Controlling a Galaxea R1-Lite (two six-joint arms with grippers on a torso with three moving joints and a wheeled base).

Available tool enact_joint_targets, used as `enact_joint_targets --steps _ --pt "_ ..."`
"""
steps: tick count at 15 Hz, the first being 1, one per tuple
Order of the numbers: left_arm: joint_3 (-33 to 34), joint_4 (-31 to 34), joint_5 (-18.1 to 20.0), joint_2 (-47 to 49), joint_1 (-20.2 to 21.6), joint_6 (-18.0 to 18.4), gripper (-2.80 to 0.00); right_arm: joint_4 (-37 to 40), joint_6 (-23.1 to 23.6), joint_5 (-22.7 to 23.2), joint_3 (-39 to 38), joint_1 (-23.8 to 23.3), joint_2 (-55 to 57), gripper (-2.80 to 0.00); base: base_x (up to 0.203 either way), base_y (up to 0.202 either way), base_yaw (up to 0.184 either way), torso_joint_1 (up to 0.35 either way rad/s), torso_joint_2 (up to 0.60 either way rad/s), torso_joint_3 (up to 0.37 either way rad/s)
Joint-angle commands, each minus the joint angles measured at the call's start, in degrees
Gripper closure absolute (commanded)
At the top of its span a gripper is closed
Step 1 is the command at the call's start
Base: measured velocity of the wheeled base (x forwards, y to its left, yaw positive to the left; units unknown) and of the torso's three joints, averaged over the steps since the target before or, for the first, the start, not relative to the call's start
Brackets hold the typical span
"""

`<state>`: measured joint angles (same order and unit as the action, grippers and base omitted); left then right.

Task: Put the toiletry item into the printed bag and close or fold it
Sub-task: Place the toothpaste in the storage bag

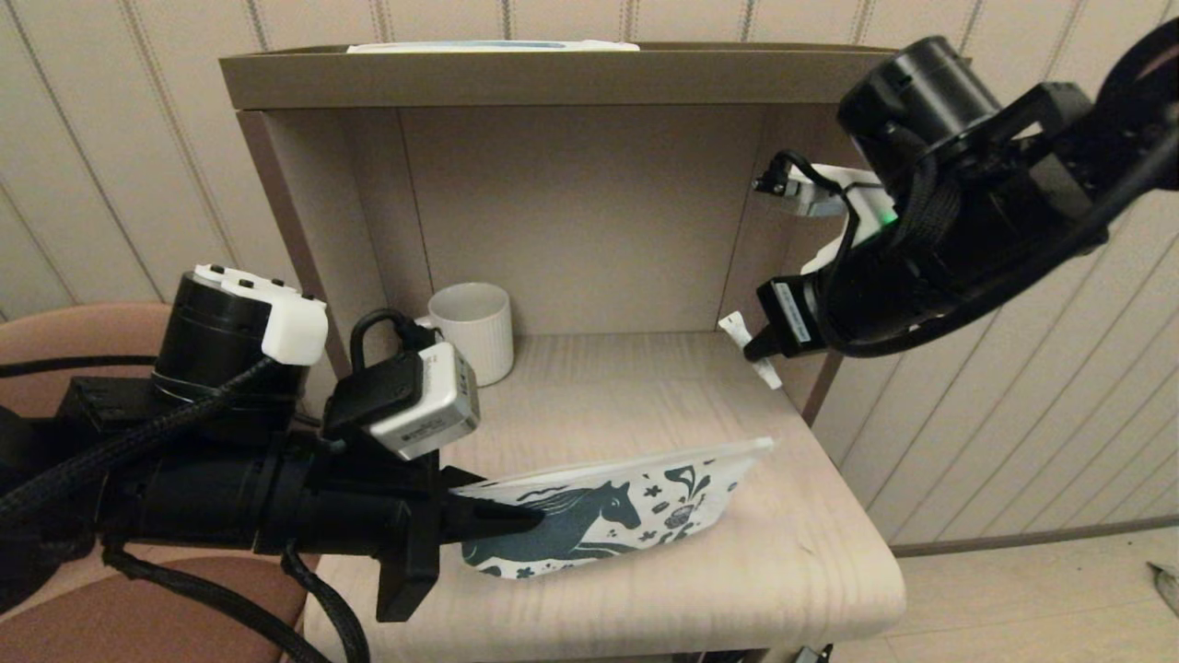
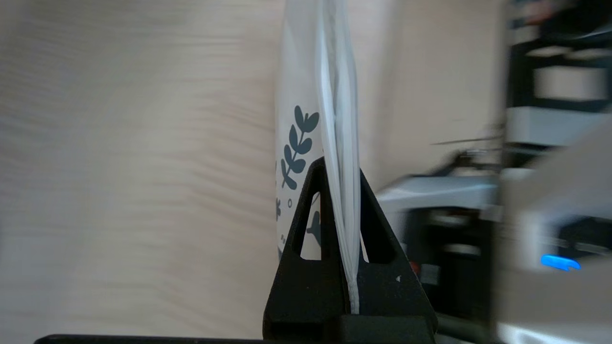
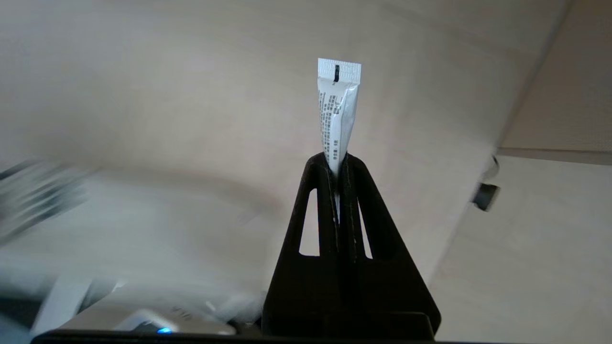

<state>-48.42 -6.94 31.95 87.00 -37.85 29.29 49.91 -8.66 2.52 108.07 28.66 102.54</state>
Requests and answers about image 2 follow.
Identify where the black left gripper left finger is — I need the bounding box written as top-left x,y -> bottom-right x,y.
262,157 -> 354,342

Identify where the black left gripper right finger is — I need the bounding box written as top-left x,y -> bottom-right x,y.
356,166 -> 439,344

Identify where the white horse-print zipper pouch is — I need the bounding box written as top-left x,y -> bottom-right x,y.
274,0 -> 361,313

